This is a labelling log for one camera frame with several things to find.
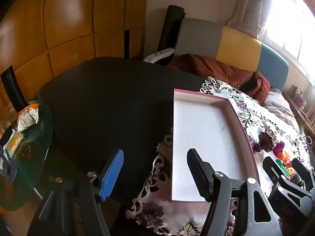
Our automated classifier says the grey pillow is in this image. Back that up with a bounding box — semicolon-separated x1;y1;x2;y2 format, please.
262;87;302;133

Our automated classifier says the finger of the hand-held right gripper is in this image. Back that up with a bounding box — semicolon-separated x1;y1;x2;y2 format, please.
262;156;308;209
292;158;315;191

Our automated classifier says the purple box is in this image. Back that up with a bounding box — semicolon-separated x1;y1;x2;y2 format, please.
293;87;307;109

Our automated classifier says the beige curtain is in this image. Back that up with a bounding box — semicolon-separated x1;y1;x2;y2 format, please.
226;0;278;38

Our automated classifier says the green plastic toy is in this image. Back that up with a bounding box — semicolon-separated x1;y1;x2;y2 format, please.
275;159;289;177

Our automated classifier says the rust brown blanket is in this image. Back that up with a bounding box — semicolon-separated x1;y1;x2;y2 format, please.
166;53;271;104

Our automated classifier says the white curved rail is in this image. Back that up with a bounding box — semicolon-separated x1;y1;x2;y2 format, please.
143;48;175;63

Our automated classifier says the white floral embroidered tablecloth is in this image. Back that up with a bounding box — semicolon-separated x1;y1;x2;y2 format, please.
125;77;315;236

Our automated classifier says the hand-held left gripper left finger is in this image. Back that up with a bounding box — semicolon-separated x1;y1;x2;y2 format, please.
27;149;124;236

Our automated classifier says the pink rimmed white tray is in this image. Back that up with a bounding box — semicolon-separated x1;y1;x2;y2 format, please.
171;88;261;202

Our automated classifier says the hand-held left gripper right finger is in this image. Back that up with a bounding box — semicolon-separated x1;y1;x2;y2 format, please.
186;148;283;236

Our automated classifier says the glass side table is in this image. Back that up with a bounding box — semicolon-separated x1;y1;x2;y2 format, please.
0;101;55;212

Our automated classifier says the white orange snack packet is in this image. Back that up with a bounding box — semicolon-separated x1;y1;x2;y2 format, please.
16;103;40;132

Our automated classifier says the window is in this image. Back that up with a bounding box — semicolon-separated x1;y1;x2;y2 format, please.
261;0;315;79

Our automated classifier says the grey yellow blue headboard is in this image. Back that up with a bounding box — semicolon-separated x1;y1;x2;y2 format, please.
173;18;289;91

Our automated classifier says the purple hat-shaped toy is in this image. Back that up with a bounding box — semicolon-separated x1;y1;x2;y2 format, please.
273;142;286;156

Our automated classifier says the wooden wardrobe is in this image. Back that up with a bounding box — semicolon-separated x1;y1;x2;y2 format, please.
0;0;149;118

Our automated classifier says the yellow packet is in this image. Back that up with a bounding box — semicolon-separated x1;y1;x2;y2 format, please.
5;133;24;158

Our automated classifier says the wooden bedside table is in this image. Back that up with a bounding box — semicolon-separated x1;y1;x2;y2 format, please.
283;91;315;138

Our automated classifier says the black rolled mat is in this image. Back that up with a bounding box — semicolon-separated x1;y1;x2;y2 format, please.
157;4;185;65

